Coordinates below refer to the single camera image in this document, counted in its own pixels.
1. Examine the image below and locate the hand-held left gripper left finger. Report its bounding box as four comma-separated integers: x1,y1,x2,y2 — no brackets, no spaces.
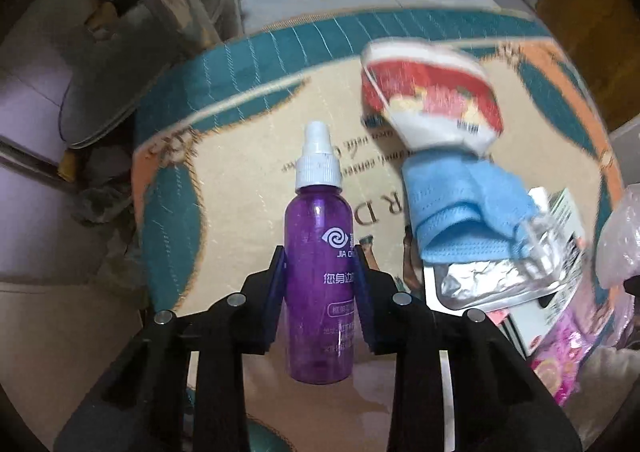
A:
52,245,289,452

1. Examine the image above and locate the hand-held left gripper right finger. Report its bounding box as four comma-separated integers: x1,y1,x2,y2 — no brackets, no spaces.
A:
350,252,585,452

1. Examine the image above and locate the purple spray bottle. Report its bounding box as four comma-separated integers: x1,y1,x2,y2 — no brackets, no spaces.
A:
283,121,374,386

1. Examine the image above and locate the silver foil blister pack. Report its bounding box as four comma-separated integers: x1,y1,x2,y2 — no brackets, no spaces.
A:
423,187,589,317

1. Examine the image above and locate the teal and orange printed mat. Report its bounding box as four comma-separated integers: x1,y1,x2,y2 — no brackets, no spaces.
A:
131,6,627,452

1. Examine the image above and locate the blue face mask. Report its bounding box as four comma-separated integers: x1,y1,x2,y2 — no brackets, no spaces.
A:
402,148,539,265

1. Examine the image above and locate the pink printed packet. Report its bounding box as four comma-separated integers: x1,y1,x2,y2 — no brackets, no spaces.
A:
529,301,607,407

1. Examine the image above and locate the red and white snack wrapper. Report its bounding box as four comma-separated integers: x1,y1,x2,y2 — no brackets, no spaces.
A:
360,38,505,159

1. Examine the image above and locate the clear plastic bag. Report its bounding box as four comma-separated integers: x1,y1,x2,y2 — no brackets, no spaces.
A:
592,184,640,349

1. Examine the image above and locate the grey seat cushion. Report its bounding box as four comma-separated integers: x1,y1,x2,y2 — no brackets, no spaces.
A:
57,0,243,151

